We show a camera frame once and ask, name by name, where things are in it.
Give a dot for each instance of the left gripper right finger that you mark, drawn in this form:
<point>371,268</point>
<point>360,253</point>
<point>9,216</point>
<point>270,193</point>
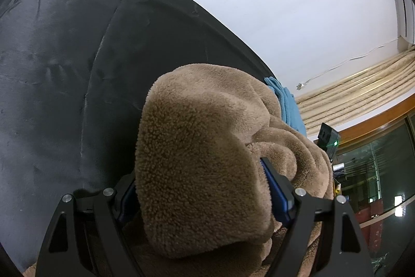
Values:
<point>342,250</point>

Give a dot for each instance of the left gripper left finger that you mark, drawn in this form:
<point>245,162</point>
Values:
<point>85,235</point>

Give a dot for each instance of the brown fleece jacket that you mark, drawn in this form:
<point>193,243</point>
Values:
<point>203,193</point>

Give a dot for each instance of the cream curtain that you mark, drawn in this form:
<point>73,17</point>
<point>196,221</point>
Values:
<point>358,94</point>

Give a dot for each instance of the blue knit sweater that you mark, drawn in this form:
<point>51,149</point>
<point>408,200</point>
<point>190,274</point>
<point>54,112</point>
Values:
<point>290,113</point>

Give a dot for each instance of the black bed cover sheet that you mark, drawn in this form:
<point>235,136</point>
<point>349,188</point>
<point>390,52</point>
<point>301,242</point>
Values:
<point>74,78</point>

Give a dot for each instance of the wooden window frame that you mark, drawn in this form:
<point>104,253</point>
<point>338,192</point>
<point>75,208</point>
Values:
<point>376,175</point>

